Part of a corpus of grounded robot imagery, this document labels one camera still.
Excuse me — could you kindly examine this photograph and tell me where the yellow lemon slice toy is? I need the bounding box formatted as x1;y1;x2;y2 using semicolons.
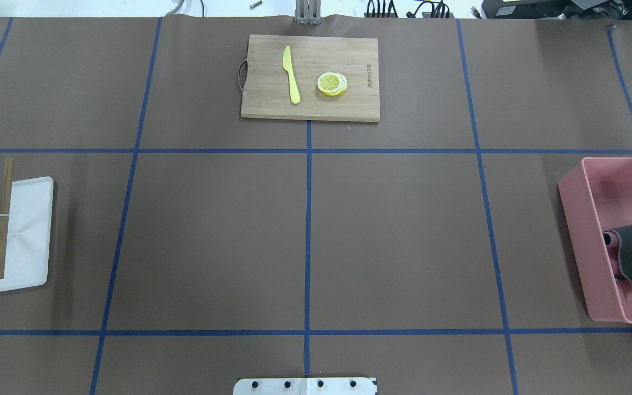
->
317;72;349;97

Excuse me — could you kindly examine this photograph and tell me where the wooden cutting board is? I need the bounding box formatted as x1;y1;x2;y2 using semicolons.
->
241;33;381;123

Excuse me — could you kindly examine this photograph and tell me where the yellow plastic knife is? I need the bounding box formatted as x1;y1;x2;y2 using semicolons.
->
281;45;301;105

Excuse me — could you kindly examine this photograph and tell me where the pink plastic bin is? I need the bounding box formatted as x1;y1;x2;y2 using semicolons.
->
558;157;632;324

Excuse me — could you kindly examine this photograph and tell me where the white towel rack stand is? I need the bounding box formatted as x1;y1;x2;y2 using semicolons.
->
0;159;54;292

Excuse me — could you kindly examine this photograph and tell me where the aluminium frame post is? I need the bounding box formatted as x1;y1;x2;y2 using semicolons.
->
294;0;323;26

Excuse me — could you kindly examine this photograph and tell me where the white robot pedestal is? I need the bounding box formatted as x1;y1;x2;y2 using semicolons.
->
233;377;378;394

